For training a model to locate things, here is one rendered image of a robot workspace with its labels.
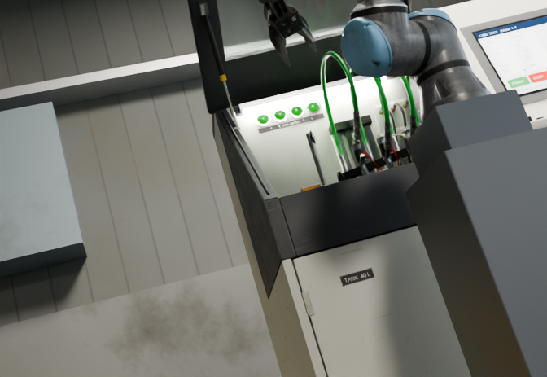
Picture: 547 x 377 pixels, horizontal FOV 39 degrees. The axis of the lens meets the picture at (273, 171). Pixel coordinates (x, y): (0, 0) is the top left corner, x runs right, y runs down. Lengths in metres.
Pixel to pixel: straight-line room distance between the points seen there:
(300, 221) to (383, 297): 0.28
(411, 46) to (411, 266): 0.63
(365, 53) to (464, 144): 0.26
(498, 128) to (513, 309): 0.36
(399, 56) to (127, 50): 3.52
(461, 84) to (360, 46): 0.22
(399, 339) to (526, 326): 0.57
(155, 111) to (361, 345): 3.08
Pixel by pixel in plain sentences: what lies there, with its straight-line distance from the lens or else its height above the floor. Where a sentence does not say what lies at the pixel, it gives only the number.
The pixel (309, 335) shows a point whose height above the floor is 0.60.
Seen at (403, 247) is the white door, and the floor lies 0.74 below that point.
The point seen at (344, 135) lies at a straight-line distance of 2.61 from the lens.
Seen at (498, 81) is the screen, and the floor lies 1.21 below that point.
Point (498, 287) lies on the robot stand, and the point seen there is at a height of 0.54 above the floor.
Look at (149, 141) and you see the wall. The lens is 4.66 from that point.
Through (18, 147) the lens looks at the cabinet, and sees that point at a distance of 4.36.
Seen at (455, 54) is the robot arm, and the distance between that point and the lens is 1.62.
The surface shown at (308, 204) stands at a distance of 1.96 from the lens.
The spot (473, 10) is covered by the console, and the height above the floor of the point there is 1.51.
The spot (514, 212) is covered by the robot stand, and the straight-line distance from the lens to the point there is 1.46.
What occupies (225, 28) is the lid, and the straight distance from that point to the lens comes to 2.50.
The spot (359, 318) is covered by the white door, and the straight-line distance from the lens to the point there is 1.91.
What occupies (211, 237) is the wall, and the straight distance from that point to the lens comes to 4.48.
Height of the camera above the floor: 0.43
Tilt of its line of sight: 17 degrees up
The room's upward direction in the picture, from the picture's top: 17 degrees counter-clockwise
